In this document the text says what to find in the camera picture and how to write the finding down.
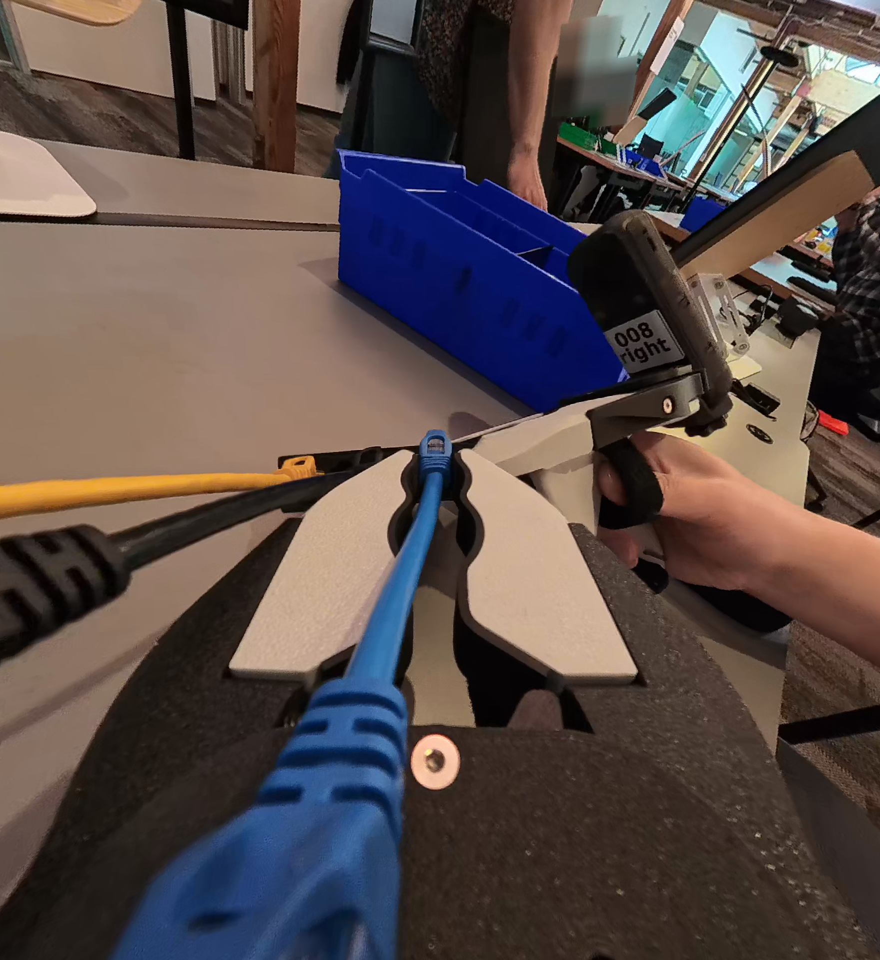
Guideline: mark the wooden pillar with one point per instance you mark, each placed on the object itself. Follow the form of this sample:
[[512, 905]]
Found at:
[[276, 83]]

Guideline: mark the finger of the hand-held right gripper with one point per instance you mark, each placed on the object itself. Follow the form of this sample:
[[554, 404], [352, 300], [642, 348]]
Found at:
[[538, 438]]

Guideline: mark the blue plastic bin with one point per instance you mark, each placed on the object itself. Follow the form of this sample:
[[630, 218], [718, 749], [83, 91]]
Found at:
[[455, 285]]

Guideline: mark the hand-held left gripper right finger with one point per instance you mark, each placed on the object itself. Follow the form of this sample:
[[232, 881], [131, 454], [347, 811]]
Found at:
[[553, 593]]

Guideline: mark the small black clip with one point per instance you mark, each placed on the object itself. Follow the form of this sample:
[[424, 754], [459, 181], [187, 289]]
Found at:
[[758, 398]]

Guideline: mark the white stand base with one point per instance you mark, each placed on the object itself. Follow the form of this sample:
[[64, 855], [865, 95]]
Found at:
[[12, 177]]

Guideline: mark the person's right hand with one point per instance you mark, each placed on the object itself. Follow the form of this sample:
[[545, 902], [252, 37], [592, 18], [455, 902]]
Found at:
[[718, 518]]

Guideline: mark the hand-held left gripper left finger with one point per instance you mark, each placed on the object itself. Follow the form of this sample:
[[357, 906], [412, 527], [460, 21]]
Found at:
[[312, 585]]

